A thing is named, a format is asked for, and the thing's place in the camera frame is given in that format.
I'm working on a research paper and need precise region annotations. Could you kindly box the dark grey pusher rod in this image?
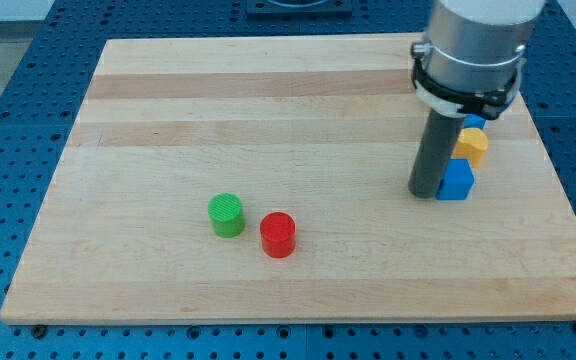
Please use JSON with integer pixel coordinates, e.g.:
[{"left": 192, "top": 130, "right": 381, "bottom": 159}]
[{"left": 408, "top": 110, "right": 465, "bottom": 199}]

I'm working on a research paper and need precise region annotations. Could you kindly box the blue pentagon block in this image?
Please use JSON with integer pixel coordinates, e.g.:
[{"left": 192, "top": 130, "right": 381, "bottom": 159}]
[{"left": 436, "top": 158, "right": 475, "bottom": 201}]

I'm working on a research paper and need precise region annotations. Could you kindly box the yellow rounded block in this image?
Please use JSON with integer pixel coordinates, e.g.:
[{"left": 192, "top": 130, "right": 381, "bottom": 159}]
[{"left": 453, "top": 128, "right": 489, "bottom": 168}]

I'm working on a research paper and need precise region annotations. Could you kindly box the green cylinder block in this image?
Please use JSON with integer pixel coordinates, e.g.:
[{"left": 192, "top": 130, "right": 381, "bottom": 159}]
[{"left": 208, "top": 193, "right": 245, "bottom": 238}]

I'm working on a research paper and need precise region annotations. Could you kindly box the small blue block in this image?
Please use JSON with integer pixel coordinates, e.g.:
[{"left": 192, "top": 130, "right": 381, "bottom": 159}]
[{"left": 464, "top": 114, "right": 487, "bottom": 130}]

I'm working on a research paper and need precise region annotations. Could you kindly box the wooden board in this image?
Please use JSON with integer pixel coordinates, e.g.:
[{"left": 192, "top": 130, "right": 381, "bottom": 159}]
[{"left": 0, "top": 34, "right": 576, "bottom": 325}]

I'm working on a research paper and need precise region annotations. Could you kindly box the red cylinder block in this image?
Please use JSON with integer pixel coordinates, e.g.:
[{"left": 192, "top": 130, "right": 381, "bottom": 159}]
[{"left": 259, "top": 212, "right": 296, "bottom": 258}]

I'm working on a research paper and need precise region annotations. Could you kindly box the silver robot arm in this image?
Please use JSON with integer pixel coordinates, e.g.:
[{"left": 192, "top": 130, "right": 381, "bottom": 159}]
[{"left": 411, "top": 0, "right": 545, "bottom": 120}]

